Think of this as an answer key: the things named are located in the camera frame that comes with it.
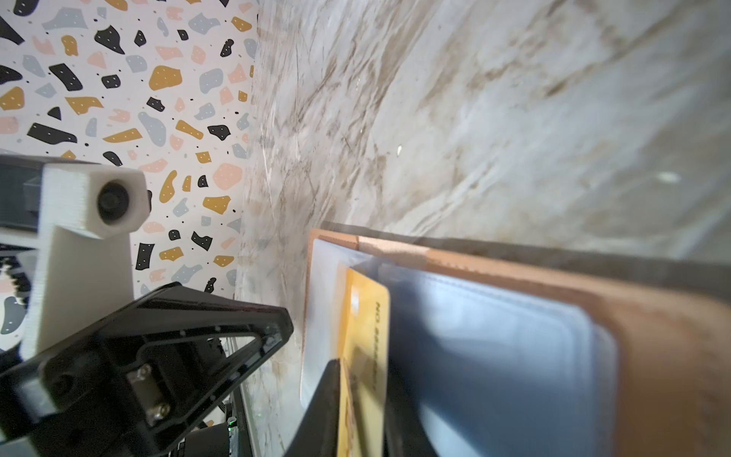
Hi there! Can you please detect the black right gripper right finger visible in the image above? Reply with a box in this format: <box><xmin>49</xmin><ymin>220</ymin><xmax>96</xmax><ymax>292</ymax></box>
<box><xmin>385</xmin><ymin>366</ymin><xmax>437</xmax><ymax>457</ymax></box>

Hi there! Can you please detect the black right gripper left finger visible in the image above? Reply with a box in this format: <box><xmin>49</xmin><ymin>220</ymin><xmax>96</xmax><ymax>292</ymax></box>
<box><xmin>285</xmin><ymin>359</ymin><xmax>341</xmax><ymax>457</ymax></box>

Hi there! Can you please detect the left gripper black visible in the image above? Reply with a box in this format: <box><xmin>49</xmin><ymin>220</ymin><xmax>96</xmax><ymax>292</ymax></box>
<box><xmin>1</xmin><ymin>283</ymin><xmax>293</xmax><ymax>456</ymax></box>

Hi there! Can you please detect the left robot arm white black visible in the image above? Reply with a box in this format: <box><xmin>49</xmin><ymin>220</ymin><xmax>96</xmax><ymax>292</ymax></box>
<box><xmin>1</xmin><ymin>155</ymin><xmax>293</xmax><ymax>456</ymax></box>

